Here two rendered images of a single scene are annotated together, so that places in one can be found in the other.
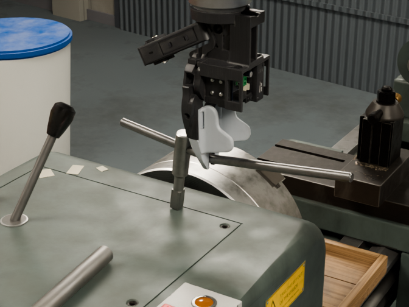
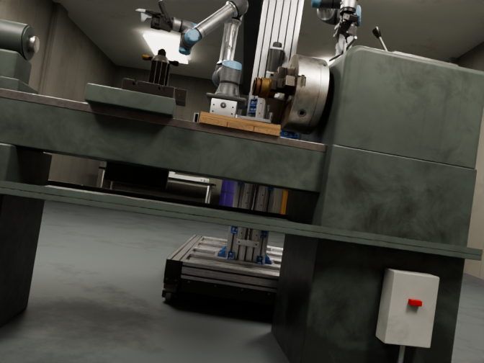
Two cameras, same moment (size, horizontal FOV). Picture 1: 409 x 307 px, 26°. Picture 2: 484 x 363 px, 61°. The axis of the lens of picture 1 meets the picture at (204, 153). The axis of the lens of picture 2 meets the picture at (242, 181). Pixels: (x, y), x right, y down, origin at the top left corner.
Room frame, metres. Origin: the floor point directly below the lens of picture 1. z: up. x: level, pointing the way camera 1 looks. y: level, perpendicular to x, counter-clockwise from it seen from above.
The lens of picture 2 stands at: (2.50, 1.20, 0.63)
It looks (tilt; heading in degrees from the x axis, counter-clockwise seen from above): 2 degrees up; 231
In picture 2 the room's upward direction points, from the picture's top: 9 degrees clockwise
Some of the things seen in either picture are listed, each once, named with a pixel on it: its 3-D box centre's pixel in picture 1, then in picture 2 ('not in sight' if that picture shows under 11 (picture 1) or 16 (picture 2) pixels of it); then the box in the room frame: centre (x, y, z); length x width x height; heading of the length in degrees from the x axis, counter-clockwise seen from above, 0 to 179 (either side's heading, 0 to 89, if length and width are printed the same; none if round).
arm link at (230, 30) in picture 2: not in sight; (228, 44); (1.07, -0.87, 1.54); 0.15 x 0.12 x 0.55; 72
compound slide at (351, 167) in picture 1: (374, 172); (162, 93); (1.72, -0.37, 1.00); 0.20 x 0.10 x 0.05; 149
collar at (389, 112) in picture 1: (384, 108); (160, 60); (1.74, -0.38, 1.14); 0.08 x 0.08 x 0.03
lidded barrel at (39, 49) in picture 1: (16, 103); not in sight; (3.85, 0.87, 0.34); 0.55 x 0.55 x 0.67
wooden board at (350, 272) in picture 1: (272, 273); (234, 130); (1.49, -0.13, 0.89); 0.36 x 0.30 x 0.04; 59
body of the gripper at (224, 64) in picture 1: (224, 55); (345, 24); (1.02, -0.02, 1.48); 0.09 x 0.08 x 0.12; 59
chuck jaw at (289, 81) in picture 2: not in sight; (287, 84); (1.39, 0.03, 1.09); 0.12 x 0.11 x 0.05; 59
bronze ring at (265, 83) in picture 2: not in sight; (263, 88); (1.41, -0.08, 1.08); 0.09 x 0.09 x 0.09; 59
